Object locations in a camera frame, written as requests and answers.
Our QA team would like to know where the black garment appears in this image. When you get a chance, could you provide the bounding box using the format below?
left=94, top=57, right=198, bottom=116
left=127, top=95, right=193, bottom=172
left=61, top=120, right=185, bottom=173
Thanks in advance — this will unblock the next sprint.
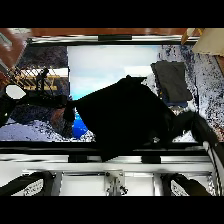
left=66, top=75, right=188, bottom=163

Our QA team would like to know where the grey garment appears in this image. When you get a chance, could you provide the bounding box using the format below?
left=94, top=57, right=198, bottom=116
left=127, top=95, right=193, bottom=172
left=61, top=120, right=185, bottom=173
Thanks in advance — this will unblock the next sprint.
left=150, top=60, right=194, bottom=104

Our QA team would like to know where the silver frame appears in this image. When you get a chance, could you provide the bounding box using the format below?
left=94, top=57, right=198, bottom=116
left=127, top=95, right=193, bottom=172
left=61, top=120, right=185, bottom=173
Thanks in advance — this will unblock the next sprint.
left=0, top=34, right=224, bottom=197

